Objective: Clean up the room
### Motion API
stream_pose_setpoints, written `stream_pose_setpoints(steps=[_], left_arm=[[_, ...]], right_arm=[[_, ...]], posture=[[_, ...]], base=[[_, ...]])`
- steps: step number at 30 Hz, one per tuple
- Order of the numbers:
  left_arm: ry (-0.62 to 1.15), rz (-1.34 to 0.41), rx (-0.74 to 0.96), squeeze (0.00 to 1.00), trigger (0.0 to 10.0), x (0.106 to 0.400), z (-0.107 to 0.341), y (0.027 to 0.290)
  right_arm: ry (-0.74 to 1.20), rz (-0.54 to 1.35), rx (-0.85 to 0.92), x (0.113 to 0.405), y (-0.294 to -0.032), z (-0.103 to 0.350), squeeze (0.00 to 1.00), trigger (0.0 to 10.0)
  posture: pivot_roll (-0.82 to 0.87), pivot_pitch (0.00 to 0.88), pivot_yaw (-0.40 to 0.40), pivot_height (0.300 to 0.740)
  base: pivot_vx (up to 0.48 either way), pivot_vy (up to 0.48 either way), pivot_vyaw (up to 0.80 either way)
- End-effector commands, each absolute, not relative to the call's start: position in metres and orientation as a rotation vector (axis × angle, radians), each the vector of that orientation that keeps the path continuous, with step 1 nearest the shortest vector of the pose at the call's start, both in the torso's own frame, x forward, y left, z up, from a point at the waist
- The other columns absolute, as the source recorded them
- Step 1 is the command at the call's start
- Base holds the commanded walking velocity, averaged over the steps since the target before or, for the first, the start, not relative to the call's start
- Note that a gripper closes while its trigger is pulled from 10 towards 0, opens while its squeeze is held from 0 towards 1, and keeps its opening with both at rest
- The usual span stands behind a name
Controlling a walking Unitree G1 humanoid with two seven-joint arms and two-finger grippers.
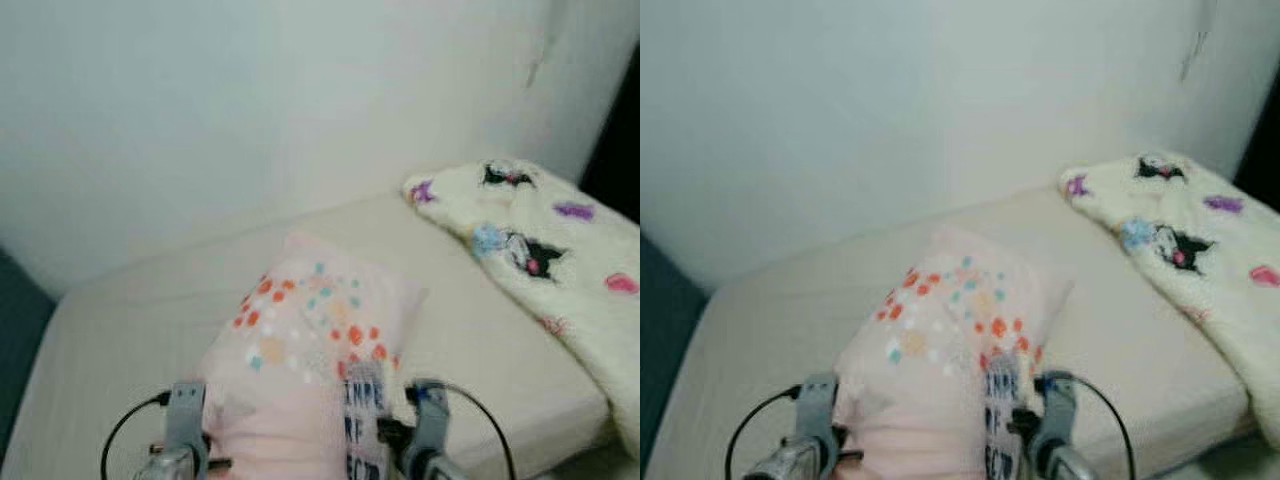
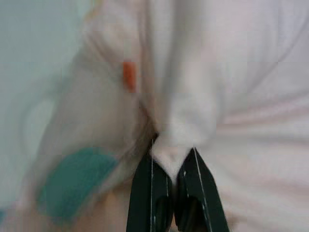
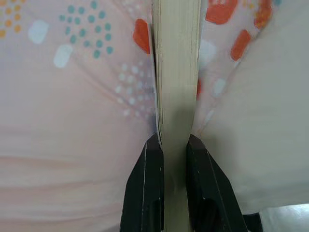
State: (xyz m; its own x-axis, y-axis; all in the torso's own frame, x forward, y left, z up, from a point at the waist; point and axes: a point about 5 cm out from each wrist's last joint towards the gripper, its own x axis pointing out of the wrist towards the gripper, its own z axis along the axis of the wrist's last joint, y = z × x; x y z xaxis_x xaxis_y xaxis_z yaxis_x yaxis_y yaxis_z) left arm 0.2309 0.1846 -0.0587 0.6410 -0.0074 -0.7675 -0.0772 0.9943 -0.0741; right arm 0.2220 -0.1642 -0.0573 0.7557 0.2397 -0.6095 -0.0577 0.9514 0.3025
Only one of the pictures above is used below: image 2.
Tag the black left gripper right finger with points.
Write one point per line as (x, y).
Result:
(200, 198)

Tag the pink patterned pillow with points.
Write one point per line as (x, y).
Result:
(217, 72)

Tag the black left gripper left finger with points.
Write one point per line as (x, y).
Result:
(149, 193)

